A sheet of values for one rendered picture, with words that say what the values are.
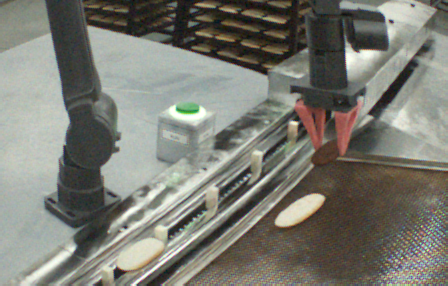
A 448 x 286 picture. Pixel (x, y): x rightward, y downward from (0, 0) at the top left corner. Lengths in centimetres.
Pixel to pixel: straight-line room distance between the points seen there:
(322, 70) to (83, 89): 32
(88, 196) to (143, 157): 24
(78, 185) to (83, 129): 10
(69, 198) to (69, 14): 28
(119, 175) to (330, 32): 43
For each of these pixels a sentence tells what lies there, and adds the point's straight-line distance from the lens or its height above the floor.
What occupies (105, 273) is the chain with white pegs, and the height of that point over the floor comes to 86.
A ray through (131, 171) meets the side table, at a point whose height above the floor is 82.
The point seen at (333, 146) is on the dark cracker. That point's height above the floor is 95.
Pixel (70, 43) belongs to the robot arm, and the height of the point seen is 109.
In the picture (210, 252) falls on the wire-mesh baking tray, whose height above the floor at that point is 89.
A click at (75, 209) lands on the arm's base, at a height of 84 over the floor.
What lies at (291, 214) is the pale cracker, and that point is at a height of 91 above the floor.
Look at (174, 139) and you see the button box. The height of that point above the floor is 86.
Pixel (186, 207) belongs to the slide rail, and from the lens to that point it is 110.
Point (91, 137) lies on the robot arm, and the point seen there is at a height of 96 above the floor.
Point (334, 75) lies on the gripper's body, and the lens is 103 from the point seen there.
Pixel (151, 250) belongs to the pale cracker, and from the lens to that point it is 97.
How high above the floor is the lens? 139
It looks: 24 degrees down
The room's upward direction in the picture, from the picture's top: 5 degrees clockwise
